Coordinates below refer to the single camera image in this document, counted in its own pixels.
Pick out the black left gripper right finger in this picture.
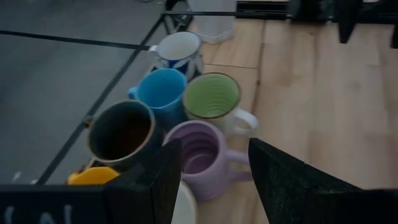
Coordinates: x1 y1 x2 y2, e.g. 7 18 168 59
248 138 369 224

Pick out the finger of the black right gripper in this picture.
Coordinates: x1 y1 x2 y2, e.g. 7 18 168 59
391 24 398 50
337 18 359 44

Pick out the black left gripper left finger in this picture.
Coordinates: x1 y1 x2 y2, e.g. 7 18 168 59
104 138 183 224

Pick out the orange mug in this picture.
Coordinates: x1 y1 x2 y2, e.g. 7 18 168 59
66 166 121 187

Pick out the dark brown mug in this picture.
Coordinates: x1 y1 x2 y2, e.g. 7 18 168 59
83 99 165 173

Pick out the lilac ribbed mug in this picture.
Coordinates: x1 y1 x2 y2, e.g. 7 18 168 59
162 119 254 202

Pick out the light blue mug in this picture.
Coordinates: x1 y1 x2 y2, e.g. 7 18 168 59
127 67 190 127

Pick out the blue and white patterned mug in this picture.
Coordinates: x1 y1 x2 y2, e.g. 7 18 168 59
148 30 205 82

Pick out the white hexagonal plant pot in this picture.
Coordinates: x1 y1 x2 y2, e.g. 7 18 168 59
186 0 237 44

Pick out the wooden shelf with black legs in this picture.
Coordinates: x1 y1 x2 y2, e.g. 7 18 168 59
39 11 265 224

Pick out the black metal table frame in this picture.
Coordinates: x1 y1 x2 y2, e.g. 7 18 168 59
235 0 290 20

